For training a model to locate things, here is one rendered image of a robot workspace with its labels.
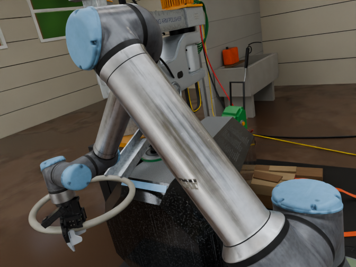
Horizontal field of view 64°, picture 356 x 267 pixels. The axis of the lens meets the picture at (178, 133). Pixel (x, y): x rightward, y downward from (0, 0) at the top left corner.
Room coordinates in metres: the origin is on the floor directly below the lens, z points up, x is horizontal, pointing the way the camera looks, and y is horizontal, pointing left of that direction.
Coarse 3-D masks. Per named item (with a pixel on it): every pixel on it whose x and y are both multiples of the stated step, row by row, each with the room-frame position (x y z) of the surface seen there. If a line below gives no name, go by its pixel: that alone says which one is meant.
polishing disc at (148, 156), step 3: (147, 150) 1.78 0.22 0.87; (147, 153) 1.73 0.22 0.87; (150, 153) 1.72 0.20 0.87; (156, 153) 1.70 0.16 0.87; (144, 156) 1.69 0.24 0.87; (147, 156) 1.68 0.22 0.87; (150, 156) 1.67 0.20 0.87; (153, 156) 1.66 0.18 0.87; (156, 156) 1.65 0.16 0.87; (147, 159) 1.66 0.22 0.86; (150, 159) 1.65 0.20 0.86
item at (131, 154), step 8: (136, 136) 1.68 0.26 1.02; (128, 144) 1.61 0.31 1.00; (136, 144) 1.65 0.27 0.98; (144, 144) 1.56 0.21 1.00; (128, 152) 1.59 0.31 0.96; (136, 152) 1.50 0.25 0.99; (144, 152) 1.54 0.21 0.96; (120, 160) 1.52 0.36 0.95; (128, 160) 1.52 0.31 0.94; (136, 160) 1.47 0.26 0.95; (112, 168) 1.46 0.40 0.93; (120, 168) 1.47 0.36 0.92; (128, 168) 1.40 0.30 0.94; (120, 176) 1.35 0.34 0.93; (128, 176) 1.39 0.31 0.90
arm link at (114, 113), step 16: (144, 16) 0.67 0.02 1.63; (160, 32) 0.73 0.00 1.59; (160, 48) 0.74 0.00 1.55; (112, 96) 0.83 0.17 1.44; (112, 112) 0.84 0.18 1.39; (112, 128) 0.87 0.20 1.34; (96, 144) 0.94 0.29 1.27; (112, 144) 0.91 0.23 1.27; (96, 160) 0.95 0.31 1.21; (112, 160) 0.97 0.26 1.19
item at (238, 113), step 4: (244, 84) 3.33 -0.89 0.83; (244, 88) 3.32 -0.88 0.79; (244, 92) 3.32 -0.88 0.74; (244, 96) 3.31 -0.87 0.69; (244, 100) 3.31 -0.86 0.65; (244, 104) 3.30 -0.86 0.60; (228, 108) 3.36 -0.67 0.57; (232, 108) 3.32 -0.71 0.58; (236, 108) 3.27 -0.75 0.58; (240, 108) 3.28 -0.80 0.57; (244, 108) 3.30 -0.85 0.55; (224, 112) 3.35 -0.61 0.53; (228, 112) 3.30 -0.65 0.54; (232, 112) 3.26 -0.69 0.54; (236, 112) 3.22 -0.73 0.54; (240, 112) 3.22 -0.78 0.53; (244, 112) 3.26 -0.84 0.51; (224, 116) 3.32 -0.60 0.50; (228, 116) 3.27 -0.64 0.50; (232, 116) 3.24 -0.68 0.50; (236, 116) 3.21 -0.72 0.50; (240, 116) 3.21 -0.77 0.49; (244, 116) 3.25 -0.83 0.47; (240, 120) 3.20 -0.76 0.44; (244, 120) 3.25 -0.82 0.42; (244, 124) 3.19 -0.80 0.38
